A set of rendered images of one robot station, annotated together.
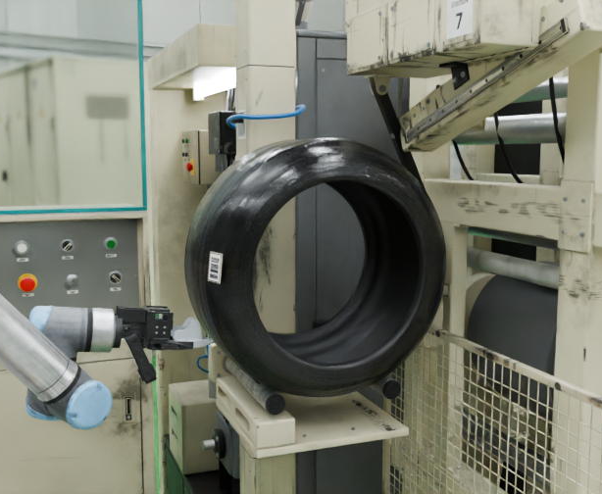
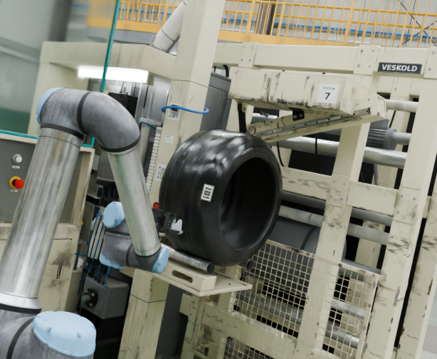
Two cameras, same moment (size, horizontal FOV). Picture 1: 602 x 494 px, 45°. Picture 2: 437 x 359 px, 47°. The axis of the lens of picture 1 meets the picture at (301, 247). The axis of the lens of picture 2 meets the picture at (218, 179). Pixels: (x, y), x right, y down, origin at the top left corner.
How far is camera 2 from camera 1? 115 cm
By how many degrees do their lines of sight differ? 31
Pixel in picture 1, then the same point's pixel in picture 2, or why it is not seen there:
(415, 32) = (292, 92)
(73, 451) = not seen: hidden behind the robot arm
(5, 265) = (5, 169)
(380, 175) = (271, 157)
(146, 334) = (164, 224)
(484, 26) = (341, 102)
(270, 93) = (196, 98)
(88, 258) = not seen: hidden behind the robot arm
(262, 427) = (204, 280)
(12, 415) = not seen: outside the picture
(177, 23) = not seen: outside the picture
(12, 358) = (146, 229)
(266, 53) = (198, 77)
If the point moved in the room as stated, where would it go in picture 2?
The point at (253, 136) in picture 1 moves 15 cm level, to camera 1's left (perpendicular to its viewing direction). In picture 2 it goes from (184, 120) to (154, 113)
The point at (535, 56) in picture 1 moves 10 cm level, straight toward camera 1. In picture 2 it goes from (349, 119) to (361, 118)
